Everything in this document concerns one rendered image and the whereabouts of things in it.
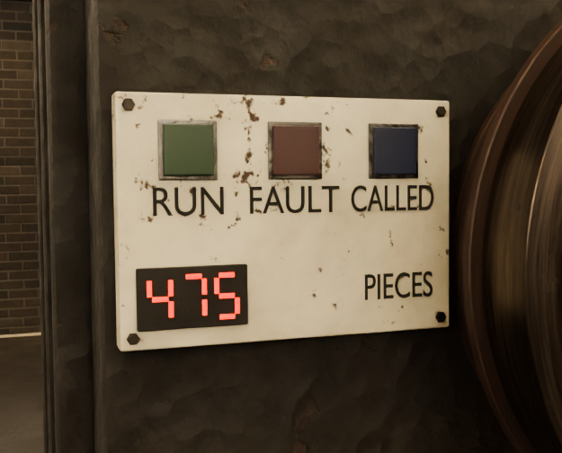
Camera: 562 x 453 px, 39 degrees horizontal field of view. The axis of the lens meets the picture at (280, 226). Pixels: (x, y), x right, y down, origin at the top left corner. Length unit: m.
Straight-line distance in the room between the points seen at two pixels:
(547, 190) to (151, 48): 0.29
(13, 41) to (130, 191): 6.08
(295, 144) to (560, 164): 0.18
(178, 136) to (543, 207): 0.25
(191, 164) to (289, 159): 0.07
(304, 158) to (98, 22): 0.17
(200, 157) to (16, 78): 6.03
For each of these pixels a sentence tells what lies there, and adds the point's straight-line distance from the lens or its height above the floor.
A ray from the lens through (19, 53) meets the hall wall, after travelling 6.60.
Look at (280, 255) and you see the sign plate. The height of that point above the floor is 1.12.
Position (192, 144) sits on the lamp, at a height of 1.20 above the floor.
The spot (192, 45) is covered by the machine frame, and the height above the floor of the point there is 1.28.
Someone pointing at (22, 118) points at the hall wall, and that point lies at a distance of 6.54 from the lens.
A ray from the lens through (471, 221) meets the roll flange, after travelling 0.57.
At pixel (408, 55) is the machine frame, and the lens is 0.65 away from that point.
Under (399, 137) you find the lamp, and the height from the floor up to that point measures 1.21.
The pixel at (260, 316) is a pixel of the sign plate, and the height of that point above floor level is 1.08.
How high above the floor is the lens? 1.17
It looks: 3 degrees down
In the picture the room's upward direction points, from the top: 1 degrees counter-clockwise
